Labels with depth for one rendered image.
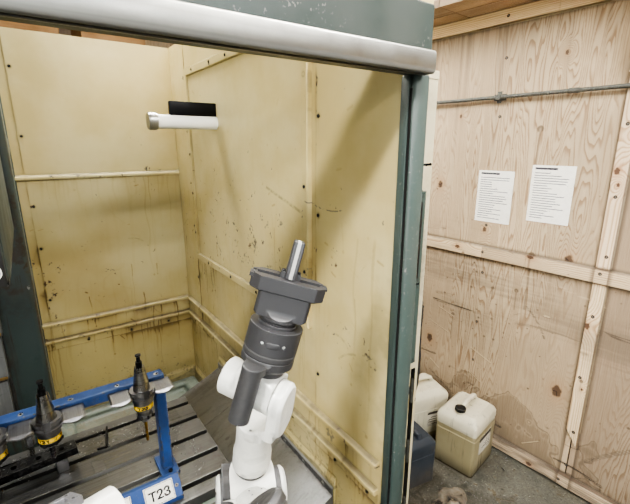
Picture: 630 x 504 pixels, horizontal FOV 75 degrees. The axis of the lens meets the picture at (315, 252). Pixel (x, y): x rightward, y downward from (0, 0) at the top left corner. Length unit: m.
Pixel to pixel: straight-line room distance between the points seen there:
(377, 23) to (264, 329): 0.53
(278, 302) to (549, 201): 1.99
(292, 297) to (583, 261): 1.98
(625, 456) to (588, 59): 1.94
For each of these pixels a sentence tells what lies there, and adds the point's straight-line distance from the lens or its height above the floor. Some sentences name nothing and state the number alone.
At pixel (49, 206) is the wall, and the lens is 2.08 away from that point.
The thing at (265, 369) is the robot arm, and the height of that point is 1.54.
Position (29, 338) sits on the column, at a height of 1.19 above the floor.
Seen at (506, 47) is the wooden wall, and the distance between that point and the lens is 2.63.
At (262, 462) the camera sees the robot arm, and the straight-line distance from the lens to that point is 0.85.
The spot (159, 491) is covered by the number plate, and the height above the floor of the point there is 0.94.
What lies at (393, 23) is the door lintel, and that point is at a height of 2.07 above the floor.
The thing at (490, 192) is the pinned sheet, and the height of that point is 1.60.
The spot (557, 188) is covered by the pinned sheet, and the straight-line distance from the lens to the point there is 2.44.
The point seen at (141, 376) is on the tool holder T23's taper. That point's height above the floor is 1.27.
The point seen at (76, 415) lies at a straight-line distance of 1.25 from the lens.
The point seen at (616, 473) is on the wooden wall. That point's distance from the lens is 2.83.
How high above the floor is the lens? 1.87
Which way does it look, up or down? 15 degrees down
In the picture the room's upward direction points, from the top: straight up
